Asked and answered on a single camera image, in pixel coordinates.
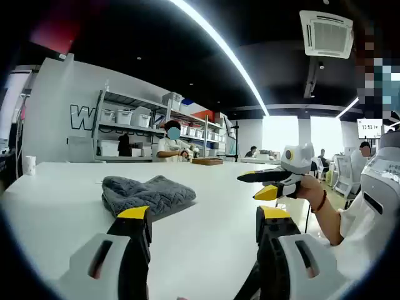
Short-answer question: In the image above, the white paper cup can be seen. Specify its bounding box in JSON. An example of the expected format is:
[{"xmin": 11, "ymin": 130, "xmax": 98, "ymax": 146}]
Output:
[{"xmin": 24, "ymin": 155, "xmax": 38, "ymax": 176}]

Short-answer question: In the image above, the ceiling air conditioner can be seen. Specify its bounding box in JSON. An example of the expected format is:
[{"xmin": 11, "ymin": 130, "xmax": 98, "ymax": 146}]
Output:
[{"xmin": 299, "ymin": 9, "xmax": 354, "ymax": 59}]

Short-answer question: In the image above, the person's right hand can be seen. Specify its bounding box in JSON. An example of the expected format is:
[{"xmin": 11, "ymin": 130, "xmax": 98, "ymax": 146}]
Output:
[{"xmin": 294, "ymin": 174, "xmax": 328, "ymax": 212}]

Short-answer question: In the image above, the wooden tray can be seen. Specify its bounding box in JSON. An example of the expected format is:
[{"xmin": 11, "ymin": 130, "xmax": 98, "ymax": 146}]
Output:
[{"xmin": 191, "ymin": 157, "xmax": 224, "ymax": 166}]

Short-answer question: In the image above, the wall screen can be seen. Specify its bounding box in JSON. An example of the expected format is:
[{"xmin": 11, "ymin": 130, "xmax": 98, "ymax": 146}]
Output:
[{"xmin": 357, "ymin": 117, "xmax": 384, "ymax": 140}]

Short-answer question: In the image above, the red bead bracelet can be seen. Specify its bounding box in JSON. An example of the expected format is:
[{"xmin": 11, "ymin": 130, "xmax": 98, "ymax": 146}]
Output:
[{"xmin": 311, "ymin": 189, "xmax": 328, "ymax": 214}]

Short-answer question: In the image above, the white office chair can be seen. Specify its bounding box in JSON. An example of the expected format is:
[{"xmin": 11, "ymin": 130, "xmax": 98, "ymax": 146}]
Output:
[{"xmin": 332, "ymin": 154, "xmax": 360, "ymax": 201}]

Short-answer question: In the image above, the long ceiling light strip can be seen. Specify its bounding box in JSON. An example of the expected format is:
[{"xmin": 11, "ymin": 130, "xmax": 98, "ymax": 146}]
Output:
[{"xmin": 170, "ymin": 0, "xmax": 271, "ymax": 117}]

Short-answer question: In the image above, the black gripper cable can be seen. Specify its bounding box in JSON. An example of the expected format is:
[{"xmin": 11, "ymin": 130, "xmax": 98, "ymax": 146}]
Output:
[{"xmin": 304, "ymin": 204, "xmax": 313, "ymax": 234}]

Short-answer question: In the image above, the grey towel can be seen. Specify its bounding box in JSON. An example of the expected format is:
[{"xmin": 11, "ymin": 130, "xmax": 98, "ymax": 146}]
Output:
[{"xmin": 101, "ymin": 174, "xmax": 197, "ymax": 218}]

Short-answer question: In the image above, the person's white shirt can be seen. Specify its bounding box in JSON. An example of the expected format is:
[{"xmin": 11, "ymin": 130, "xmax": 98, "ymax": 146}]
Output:
[{"xmin": 326, "ymin": 187, "xmax": 400, "ymax": 282}]

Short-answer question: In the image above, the metal shelving rack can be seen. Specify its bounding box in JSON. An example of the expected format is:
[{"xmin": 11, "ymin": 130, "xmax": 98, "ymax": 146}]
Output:
[{"xmin": 92, "ymin": 89, "xmax": 228, "ymax": 163}]

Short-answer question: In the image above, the black camera stand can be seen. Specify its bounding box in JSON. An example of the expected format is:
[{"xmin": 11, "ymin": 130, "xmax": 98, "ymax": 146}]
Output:
[{"xmin": 217, "ymin": 120, "xmax": 240, "ymax": 163}]

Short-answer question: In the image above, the row of white storage boxes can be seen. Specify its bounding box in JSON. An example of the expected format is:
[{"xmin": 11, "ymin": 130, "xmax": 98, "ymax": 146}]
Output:
[{"xmin": 99, "ymin": 92, "xmax": 226, "ymax": 143}]

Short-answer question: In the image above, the white chest-worn device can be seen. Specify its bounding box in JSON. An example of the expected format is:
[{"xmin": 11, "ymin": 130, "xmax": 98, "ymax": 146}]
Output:
[{"xmin": 360, "ymin": 129, "xmax": 400, "ymax": 228}]

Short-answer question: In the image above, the black bag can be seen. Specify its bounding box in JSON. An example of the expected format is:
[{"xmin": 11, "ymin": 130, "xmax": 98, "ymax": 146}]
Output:
[{"xmin": 117, "ymin": 133, "xmax": 131, "ymax": 157}]

